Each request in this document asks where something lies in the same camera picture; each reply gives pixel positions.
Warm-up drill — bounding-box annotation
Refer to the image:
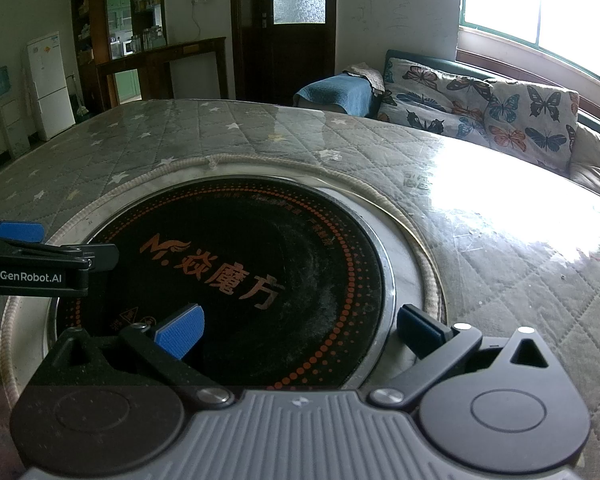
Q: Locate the round black induction cooktop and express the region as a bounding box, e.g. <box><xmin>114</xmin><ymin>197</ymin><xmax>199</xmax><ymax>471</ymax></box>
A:
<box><xmin>47</xmin><ymin>176</ymin><xmax>397</xmax><ymax>392</ymax></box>

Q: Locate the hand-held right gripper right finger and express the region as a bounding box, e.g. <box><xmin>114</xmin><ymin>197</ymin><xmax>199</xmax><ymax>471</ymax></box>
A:
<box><xmin>369</xmin><ymin>305</ymin><xmax>561</xmax><ymax>408</ymax></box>

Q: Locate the beige crumpled cloth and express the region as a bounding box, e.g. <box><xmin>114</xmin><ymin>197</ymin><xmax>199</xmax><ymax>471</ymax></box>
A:
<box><xmin>342</xmin><ymin>62</ymin><xmax>386</xmax><ymax>96</ymax></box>

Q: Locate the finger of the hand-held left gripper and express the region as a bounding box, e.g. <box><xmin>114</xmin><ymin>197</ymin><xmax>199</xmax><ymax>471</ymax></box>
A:
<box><xmin>0</xmin><ymin>238</ymin><xmax>120</xmax><ymax>271</ymax></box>
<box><xmin>0</xmin><ymin>216</ymin><xmax>46</xmax><ymax>242</ymax></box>

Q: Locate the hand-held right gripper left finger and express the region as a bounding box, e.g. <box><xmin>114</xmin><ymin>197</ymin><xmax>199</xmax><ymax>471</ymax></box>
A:
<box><xmin>47</xmin><ymin>303</ymin><xmax>233</xmax><ymax>407</ymax></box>

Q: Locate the beige cushion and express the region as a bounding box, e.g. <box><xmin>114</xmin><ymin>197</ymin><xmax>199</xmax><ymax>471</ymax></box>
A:
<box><xmin>570</xmin><ymin>122</ymin><xmax>600</xmax><ymax>191</ymax></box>

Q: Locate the dark wooden console table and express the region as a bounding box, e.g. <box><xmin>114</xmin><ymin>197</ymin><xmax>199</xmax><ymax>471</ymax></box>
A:
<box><xmin>96</xmin><ymin>36</ymin><xmax>229</xmax><ymax>111</ymax></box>

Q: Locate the white refrigerator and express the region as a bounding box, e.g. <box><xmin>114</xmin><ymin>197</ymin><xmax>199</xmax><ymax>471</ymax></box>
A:
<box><xmin>27</xmin><ymin>32</ymin><xmax>77</xmax><ymax>142</ymax></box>

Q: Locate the dark wooden shelf cabinet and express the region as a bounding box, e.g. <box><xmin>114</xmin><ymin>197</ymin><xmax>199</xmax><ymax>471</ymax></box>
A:
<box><xmin>71</xmin><ymin>0</ymin><xmax>168</xmax><ymax>111</ymax></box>

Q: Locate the dark wooden glass door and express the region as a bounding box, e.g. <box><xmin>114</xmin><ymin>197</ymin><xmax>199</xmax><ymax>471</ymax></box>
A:
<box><xmin>230</xmin><ymin>0</ymin><xmax>338</xmax><ymax>106</ymax></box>

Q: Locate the teal sofa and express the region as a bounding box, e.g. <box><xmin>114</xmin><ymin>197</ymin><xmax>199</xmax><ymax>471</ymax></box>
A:
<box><xmin>294</xmin><ymin>49</ymin><xmax>600</xmax><ymax>191</ymax></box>

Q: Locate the white water dispenser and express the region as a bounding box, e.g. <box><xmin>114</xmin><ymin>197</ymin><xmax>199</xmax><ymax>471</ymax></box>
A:
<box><xmin>0</xmin><ymin>67</ymin><xmax>31</xmax><ymax>158</ymax></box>

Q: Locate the long-handled mop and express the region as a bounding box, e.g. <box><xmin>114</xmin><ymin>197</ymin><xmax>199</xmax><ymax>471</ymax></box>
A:
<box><xmin>69</xmin><ymin>74</ymin><xmax>88</xmax><ymax>121</ymax></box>

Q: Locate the blue towel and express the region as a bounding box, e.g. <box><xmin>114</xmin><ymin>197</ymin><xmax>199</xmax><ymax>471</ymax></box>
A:
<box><xmin>295</xmin><ymin>74</ymin><xmax>376</xmax><ymax>116</ymax></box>

